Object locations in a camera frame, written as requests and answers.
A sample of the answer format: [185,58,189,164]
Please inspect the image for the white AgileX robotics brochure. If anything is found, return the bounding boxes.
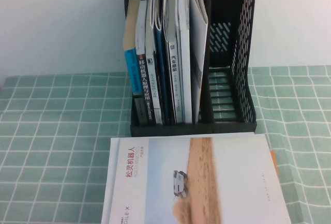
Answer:
[188,0,209,123]
[100,133,293,224]

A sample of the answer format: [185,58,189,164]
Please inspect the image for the grey spine book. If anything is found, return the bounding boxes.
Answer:
[144,0,164,126]

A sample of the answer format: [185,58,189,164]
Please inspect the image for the white spine automotive book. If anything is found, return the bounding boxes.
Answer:
[165,0,185,125]

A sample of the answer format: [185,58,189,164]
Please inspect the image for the black spine robotics book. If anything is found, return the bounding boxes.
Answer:
[134,0,157,126]

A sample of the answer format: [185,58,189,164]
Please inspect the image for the large white cover book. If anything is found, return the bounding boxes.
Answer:
[175,0,193,124]

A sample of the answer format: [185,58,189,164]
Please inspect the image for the cyan spine book tan pages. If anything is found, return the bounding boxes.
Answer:
[122,0,145,126]

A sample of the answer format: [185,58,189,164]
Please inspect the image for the black mesh book holder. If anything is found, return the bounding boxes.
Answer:
[123,0,258,136]

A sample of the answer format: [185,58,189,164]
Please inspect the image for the orange cover book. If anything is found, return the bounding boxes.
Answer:
[268,150,280,181]

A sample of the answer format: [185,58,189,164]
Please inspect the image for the thin dark navy booklet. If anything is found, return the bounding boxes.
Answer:
[161,0,172,125]

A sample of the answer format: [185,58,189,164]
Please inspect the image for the thin blue cover booklet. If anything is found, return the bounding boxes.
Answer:
[151,0,166,126]

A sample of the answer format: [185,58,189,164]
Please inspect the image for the green checked tablecloth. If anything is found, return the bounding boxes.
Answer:
[0,65,331,224]

